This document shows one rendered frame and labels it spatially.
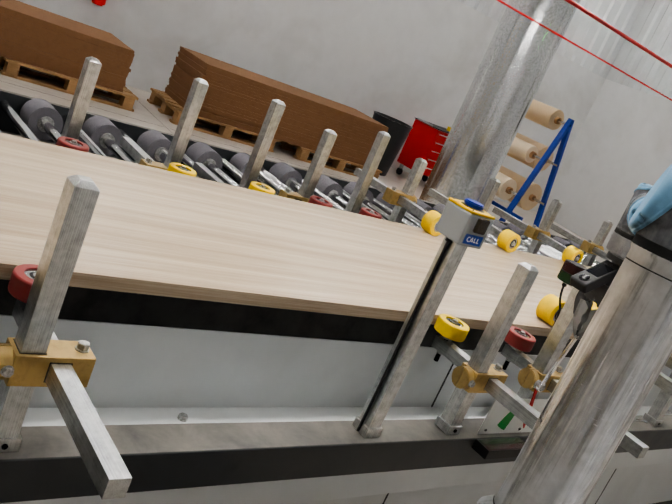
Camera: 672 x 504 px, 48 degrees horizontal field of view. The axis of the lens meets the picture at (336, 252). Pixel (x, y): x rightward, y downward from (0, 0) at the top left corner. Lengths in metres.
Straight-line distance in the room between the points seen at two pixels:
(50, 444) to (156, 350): 0.33
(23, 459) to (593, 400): 0.80
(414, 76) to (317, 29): 1.70
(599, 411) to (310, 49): 8.73
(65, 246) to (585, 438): 0.74
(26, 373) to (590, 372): 0.77
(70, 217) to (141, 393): 0.58
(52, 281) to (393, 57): 9.38
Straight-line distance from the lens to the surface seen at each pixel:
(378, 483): 1.78
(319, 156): 2.59
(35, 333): 1.12
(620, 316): 1.07
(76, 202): 1.04
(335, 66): 9.85
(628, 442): 1.88
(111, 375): 1.49
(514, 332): 2.01
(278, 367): 1.67
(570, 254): 3.44
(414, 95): 10.68
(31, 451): 1.23
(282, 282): 1.62
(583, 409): 1.09
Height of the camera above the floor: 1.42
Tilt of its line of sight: 15 degrees down
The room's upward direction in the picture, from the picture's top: 23 degrees clockwise
